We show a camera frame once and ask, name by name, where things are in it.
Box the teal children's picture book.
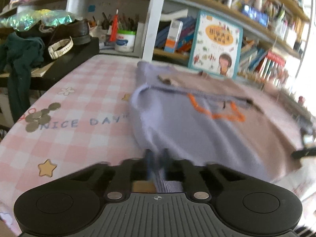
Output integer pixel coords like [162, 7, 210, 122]
[188, 10, 244, 80]

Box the row of red thick books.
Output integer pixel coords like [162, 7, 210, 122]
[257, 51, 289, 85]

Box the purple and pink sweater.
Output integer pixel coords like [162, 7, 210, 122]
[128, 61, 312, 193]

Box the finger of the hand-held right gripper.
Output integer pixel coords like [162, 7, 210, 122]
[291, 146, 316, 159]

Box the white and orange toothpaste box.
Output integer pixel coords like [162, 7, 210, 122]
[164, 20, 184, 54]

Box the pile of silver coins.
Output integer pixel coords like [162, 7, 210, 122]
[25, 102, 62, 133]

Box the beige thin book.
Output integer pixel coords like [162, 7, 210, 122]
[31, 62, 55, 77]

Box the white wristwatch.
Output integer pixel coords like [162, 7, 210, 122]
[48, 37, 74, 60]

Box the pink checked table mat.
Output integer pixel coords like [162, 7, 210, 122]
[0, 54, 316, 237]

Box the white wooden bookshelf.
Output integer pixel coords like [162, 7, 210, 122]
[0, 0, 316, 109]

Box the dark green cloth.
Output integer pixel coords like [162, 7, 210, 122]
[0, 33, 45, 122]

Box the holder full of pens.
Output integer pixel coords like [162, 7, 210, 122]
[89, 13, 139, 30]

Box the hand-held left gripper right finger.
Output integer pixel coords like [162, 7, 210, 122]
[160, 149, 238, 201]

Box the stack of blue books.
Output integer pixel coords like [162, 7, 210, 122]
[154, 17, 197, 54]

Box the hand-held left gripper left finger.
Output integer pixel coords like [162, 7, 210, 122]
[81, 149, 158, 200]

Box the black side stand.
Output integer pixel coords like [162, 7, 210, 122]
[0, 37, 100, 92]

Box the row of colourful leaning books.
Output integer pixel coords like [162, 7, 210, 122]
[238, 39, 269, 75]

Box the white jar with green lid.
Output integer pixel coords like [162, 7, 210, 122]
[115, 30, 137, 53]

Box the red hanging tassel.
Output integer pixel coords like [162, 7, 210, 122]
[110, 9, 119, 43]

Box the iridescent wrapping film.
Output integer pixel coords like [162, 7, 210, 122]
[0, 8, 84, 29]

